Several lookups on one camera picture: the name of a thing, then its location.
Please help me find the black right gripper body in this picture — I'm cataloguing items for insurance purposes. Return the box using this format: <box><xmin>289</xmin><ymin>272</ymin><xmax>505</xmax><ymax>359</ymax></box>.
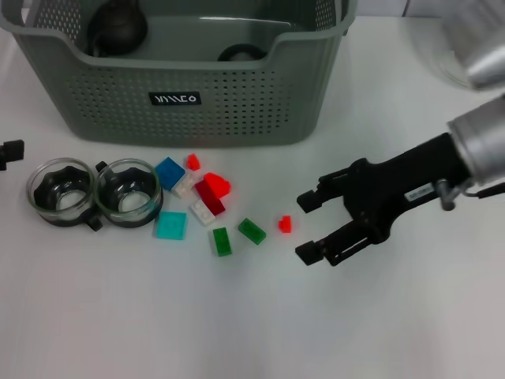
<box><xmin>342</xmin><ymin>132</ymin><xmax>471</xmax><ymax>242</ymax></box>

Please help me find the glass teacup with black base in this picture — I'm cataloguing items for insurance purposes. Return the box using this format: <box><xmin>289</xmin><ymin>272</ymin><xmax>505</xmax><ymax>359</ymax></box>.
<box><xmin>93</xmin><ymin>158</ymin><xmax>165</xmax><ymax>230</ymax></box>
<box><xmin>216</xmin><ymin>43</ymin><xmax>270</xmax><ymax>63</ymax></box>
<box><xmin>25</xmin><ymin>156</ymin><xmax>104</xmax><ymax>233</ymax></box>

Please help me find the grey perforated plastic storage bin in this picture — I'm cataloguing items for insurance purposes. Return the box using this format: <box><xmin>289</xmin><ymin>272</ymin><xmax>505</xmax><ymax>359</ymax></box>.
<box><xmin>0</xmin><ymin>0</ymin><xmax>359</xmax><ymax>149</ymax></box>

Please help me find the green toy brick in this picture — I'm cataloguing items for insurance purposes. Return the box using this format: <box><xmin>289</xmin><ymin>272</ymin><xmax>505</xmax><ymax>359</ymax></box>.
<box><xmin>211</xmin><ymin>227</ymin><xmax>234</xmax><ymax>257</ymax></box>
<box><xmin>237</xmin><ymin>217</ymin><xmax>267</xmax><ymax>246</ymax></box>

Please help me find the large bright red toy brick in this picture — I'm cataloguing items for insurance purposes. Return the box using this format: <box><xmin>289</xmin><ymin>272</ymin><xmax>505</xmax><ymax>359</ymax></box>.
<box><xmin>203</xmin><ymin>171</ymin><xmax>233</xmax><ymax>201</ymax></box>

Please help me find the dark red toy brick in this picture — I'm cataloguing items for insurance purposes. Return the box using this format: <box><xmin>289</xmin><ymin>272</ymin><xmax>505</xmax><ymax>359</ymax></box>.
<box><xmin>194</xmin><ymin>179</ymin><xmax>226</xmax><ymax>216</ymax></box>

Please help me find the white toy brick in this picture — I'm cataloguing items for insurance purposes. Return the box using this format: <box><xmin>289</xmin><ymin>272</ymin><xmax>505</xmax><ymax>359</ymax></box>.
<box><xmin>173</xmin><ymin>172</ymin><xmax>200</xmax><ymax>198</ymax></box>
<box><xmin>188</xmin><ymin>199</ymin><xmax>217</xmax><ymax>226</ymax></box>

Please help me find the cyan flat toy brick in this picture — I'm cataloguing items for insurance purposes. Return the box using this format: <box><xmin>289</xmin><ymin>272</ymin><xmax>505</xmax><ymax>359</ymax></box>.
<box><xmin>153</xmin><ymin>211</ymin><xmax>187</xmax><ymax>241</ymax></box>

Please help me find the blue toy brick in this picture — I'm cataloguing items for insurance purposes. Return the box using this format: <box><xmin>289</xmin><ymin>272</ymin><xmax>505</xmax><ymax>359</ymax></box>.
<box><xmin>154</xmin><ymin>156</ymin><xmax>186</xmax><ymax>193</ymax></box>

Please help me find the black round teapot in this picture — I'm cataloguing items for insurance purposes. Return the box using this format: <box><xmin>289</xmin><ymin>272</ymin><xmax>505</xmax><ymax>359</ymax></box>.
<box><xmin>85</xmin><ymin>0</ymin><xmax>149</xmax><ymax>56</ymax></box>

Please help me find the right gripper cable with plug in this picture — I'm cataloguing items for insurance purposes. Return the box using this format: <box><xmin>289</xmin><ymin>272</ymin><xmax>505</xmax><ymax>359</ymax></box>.
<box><xmin>436</xmin><ymin>178</ymin><xmax>499</xmax><ymax>213</ymax></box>

